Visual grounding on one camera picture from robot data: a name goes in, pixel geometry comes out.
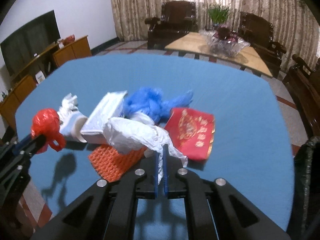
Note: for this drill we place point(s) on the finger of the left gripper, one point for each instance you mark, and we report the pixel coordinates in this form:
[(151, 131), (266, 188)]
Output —
[(29, 145)]

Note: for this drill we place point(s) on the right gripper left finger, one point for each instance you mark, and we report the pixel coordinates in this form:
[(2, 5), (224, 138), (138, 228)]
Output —
[(156, 159)]

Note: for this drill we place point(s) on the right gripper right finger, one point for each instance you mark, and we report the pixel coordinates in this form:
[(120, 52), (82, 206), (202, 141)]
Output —
[(165, 169)]

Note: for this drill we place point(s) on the red plastic bag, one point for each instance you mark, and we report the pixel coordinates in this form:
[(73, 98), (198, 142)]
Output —
[(47, 122)]

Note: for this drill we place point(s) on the white tissue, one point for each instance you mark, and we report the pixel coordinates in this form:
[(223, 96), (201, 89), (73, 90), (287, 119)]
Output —
[(126, 135)]

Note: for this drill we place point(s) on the orange foam net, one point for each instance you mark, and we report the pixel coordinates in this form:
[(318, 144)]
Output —
[(110, 164)]

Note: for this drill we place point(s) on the blue plastic bag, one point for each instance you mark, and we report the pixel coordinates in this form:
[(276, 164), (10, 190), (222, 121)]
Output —
[(149, 101)]

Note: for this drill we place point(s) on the white tissue pack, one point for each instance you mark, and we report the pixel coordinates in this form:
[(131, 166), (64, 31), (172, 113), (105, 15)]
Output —
[(111, 105)]

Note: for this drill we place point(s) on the black trash bin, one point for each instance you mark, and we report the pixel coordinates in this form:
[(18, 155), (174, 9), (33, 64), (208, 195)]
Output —
[(304, 220)]

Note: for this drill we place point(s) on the white box in cabinet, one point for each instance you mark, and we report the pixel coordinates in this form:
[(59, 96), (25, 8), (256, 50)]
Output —
[(40, 77)]

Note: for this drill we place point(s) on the blue table cloth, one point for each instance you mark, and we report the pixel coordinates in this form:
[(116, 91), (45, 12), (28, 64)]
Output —
[(251, 147)]

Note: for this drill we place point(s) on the black flat television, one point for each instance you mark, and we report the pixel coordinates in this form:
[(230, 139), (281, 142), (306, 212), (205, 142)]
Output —
[(24, 44)]

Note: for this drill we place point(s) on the wooden tv cabinet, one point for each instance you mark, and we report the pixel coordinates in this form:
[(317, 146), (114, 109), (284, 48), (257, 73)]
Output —
[(24, 82)]

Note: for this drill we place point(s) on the wooden coffee table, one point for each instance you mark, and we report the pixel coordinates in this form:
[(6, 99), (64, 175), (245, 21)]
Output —
[(195, 43)]

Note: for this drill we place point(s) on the red object on cabinet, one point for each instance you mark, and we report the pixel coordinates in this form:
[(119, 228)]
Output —
[(68, 40)]

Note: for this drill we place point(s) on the glass fruit bowl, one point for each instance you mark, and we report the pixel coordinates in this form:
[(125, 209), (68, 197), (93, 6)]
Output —
[(229, 47)]

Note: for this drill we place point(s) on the red fruit in bowl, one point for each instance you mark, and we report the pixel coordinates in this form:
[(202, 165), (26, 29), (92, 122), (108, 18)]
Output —
[(226, 34)]

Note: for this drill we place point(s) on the left dark wooden armchair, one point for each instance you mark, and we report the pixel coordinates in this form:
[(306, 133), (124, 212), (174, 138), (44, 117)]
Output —
[(178, 18)]

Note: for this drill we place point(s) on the dark wooden armchair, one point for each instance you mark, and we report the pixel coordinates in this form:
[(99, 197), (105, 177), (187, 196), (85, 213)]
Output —
[(178, 18), (259, 33)]

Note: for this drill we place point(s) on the green potted plant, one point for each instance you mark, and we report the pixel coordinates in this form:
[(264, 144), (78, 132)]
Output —
[(218, 14)]

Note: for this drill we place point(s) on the right dark wooden armchair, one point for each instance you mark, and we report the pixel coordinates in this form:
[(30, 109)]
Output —
[(259, 33)]

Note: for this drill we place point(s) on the dark wooden sofa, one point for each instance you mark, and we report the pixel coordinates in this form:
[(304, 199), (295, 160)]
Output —
[(302, 82)]

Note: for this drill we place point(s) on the beige patterned curtain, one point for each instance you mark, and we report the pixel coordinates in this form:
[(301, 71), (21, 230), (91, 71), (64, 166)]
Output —
[(294, 25)]

